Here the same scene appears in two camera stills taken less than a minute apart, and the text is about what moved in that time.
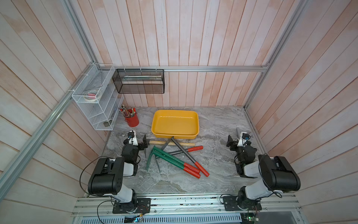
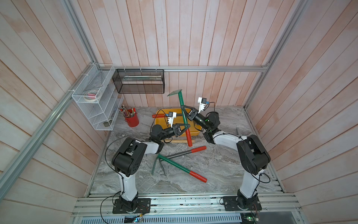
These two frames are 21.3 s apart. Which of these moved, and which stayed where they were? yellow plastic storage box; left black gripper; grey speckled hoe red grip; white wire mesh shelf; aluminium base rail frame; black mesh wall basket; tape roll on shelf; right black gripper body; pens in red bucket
Moved: right black gripper body; grey speckled hoe red grip; left black gripper
Stayed: black mesh wall basket; white wire mesh shelf; aluminium base rail frame; tape roll on shelf; pens in red bucket; yellow plastic storage box
